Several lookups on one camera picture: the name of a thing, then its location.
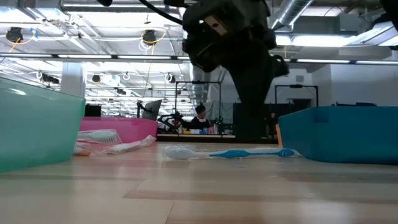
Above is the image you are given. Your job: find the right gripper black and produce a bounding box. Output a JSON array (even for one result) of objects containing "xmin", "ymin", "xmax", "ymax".
[{"xmin": 217, "ymin": 0, "xmax": 290, "ymax": 140}]

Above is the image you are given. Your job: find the blue white toothbrush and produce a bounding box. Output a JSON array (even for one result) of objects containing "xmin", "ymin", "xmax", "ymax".
[{"xmin": 163, "ymin": 145, "xmax": 302, "ymax": 161}]

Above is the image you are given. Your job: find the blue plastic bin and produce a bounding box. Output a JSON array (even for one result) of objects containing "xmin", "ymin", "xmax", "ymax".
[{"xmin": 278, "ymin": 106, "xmax": 398, "ymax": 165}]

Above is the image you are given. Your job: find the mint green plastic bin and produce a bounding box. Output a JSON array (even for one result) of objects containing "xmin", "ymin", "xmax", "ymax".
[{"xmin": 0, "ymin": 77, "xmax": 86, "ymax": 172}]

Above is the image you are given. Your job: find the black partition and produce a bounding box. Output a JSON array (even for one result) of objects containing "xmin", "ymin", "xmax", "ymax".
[{"xmin": 232, "ymin": 98, "xmax": 313, "ymax": 144}]

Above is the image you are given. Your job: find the LED light bar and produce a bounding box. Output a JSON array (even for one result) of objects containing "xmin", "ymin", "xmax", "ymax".
[{"xmin": 0, "ymin": 53, "xmax": 398, "ymax": 65}]

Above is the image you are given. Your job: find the person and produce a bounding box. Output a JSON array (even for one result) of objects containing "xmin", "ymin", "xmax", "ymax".
[{"xmin": 189, "ymin": 104, "xmax": 212, "ymax": 131}]

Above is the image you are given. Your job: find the grey background monitor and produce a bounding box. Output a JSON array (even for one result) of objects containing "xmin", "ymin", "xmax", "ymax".
[{"xmin": 136, "ymin": 99, "xmax": 163, "ymax": 122}]

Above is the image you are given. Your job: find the black box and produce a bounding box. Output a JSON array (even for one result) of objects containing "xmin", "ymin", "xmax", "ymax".
[{"xmin": 83, "ymin": 104, "xmax": 102, "ymax": 118}]

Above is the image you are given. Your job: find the pink plastic bin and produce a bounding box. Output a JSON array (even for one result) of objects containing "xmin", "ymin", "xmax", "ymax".
[{"xmin": 79, "ymin": 116, "xmax": 159, "ymax": 144}]

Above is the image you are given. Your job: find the clear wrapped toothbrush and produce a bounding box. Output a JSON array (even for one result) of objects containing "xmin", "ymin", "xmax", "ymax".
[{"xmin": 76, "ymin": 129, "xmax": 123, "ymax": 144}]

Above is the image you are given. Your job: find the black background station frame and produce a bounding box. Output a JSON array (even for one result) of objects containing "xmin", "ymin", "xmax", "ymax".
[
  {"xmin": 274, "ymin": 84, "xmax": 319, "ymax": 108},
  {"xmin": 174, "ymin": 80, "xmax": 222, "ymax": 125}
]

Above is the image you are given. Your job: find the black ceiling camera yellow cable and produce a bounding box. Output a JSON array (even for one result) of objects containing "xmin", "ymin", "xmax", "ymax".
[{"xmin": 142, "ymin": 29, "xmax": 158, "ymax": 46}]

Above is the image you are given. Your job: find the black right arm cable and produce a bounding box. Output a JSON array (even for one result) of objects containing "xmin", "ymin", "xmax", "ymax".
[{"xmin": 138, "ymin": 0, "xmax": 184, "ymax": 26}]

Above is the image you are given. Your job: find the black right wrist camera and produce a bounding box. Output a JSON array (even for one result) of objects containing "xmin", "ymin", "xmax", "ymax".
[{"xmin": 182, "ymin": 6, "xmax": 231, "ymax": 73}]

